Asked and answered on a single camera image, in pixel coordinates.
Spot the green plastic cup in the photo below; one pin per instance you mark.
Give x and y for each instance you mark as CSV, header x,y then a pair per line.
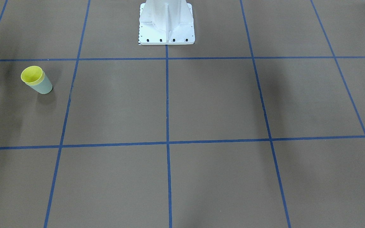
x,y
44,86

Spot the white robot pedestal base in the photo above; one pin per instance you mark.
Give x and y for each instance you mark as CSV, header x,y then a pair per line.
x,y
166,22

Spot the yellow plastic cup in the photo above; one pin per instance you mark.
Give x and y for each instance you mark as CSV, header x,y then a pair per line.
x,y
33,75

